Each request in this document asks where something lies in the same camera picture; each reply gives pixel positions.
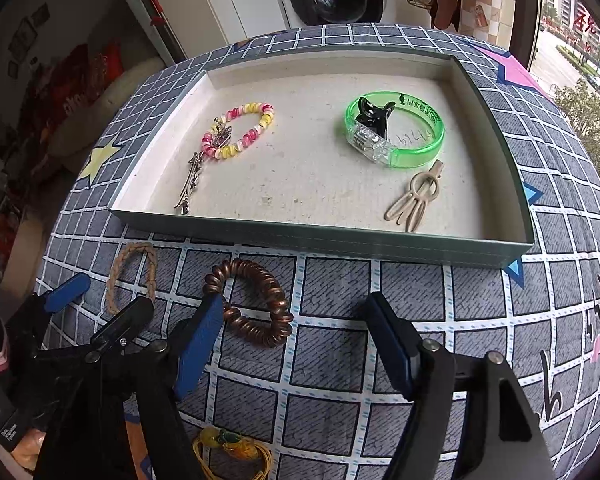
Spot silver hairpin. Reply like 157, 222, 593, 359
174, 151, 204, 217

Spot beige sofa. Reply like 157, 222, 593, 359
46, 54, 177, 173

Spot beige braided bracelet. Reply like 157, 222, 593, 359
105, 241, 159, 317

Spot silver brooch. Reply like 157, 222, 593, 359
211, 117, 236, 150

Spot pink yellow spiral bracelet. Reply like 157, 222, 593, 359
201, 102, 276, 162

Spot brown spiral hair tie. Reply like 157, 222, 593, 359
202, 257, 295, 349

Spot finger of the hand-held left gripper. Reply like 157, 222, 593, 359
32, 273, 92, 315
91, 296, 156, 350

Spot checked grey tablecloth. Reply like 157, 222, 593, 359
39, 22, 600, 480

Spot wall picture frames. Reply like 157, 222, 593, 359
6, 3, 52, 67

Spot black claw hair clip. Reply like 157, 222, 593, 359
354, 95, 397, 142

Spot red lettering window decal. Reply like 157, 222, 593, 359
569, 4, 600, 88

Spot green translucent bracelet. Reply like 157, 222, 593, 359
342, 89, 444, 172

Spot yellow fruit hair tie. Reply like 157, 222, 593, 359
192, 425, 274, 480

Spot beige hair clip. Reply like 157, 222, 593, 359
383, 159, 446, 234

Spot red cushions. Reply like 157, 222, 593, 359
26, 41, 124, 127

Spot brown wooden stool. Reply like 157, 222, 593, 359
429, 0, 463, 32

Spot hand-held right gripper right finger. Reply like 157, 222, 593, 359
364, 291, 557, 480

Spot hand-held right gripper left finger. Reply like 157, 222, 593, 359
32, 292, 227, 480

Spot pink checkered panel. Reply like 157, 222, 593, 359
459, 0, 519, 45

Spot grey cardboard box tray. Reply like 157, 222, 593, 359
107, 41, 536, 269

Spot white cabinet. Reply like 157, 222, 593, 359
128, 0, 282, 63

